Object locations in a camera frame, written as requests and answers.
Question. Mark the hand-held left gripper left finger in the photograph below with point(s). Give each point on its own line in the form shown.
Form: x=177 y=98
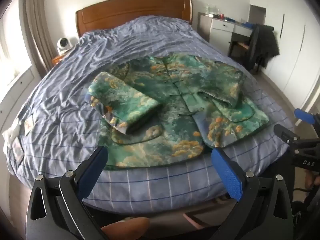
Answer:
x=100 y=158

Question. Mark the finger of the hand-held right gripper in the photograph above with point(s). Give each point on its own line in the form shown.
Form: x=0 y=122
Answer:
x=285 y=133
x=303 y=116

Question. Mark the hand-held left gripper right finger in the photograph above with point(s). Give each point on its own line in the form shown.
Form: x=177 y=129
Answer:
x=228 y=170

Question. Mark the green printed jacket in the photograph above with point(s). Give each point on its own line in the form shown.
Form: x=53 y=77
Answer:
x=175 y=105

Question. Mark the person's right hand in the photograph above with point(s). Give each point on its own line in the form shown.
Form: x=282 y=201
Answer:
x=312 y=180

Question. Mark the white wardrobe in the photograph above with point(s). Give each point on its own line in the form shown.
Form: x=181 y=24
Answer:
x=295 y=55

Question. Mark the person's bare leg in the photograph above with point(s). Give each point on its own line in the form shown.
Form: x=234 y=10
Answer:
x=125 y=228

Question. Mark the dark jacket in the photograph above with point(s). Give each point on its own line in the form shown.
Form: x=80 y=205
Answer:
x=267 y=42

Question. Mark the bed with blue checked sheet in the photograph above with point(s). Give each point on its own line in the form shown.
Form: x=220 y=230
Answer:
x=75 y=80

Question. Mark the wooden chair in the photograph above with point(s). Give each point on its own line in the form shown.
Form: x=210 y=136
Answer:
x=243 y=46

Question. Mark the white crumpled cloth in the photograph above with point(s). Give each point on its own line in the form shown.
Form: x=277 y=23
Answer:
x=10 y=133

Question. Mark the wooden nightstand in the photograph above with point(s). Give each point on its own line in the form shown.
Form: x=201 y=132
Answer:
x=58 y=60

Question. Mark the white and grey desk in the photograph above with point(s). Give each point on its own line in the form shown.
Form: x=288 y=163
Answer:
x=220 y=30

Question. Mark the clear glass vase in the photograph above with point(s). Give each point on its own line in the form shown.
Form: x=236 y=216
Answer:
x=212 y=10

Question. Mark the beige curtain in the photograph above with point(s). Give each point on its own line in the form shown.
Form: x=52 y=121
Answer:
x=40 y=30

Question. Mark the wooden headboard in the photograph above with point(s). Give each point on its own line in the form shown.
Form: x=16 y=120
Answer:
x=130 y=12

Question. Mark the white security camera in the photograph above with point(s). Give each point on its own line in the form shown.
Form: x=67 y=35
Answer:
x=64 y=44

